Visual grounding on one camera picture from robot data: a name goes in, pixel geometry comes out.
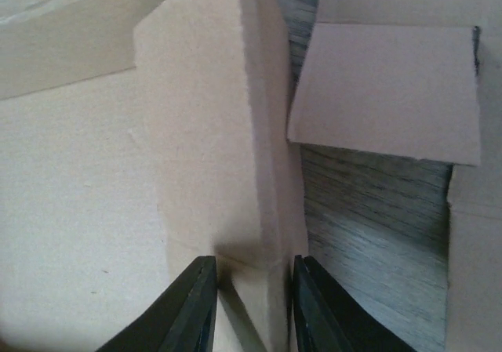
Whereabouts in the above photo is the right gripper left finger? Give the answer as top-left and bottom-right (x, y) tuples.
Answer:
(98, 256), (217, 352)

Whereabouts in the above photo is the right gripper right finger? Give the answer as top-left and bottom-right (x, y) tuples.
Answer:
(293, 255), (414, 352)

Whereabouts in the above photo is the cardboard box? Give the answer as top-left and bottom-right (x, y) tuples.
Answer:
(1, 0), (501, 351)

